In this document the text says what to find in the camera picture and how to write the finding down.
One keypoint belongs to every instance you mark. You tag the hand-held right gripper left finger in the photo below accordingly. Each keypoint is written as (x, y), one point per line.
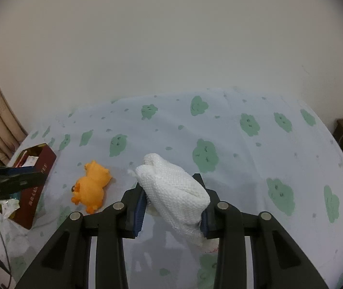
(138, 213)

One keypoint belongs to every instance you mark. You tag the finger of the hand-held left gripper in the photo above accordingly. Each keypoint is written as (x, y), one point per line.
(29, 182)
(23, 170)

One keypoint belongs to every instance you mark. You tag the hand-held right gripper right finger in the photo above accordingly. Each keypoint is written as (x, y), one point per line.
(205, 225)

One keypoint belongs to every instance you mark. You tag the dark red tin box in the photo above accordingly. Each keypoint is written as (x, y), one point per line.
(38, 198)

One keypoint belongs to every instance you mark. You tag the white textured cloth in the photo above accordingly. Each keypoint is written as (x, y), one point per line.
(174, 186)

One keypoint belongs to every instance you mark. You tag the orange plush toy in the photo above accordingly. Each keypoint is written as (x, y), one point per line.
(91, 186)

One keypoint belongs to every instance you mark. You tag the blue bedsheet with green print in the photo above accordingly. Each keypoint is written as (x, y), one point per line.
(249, 156)

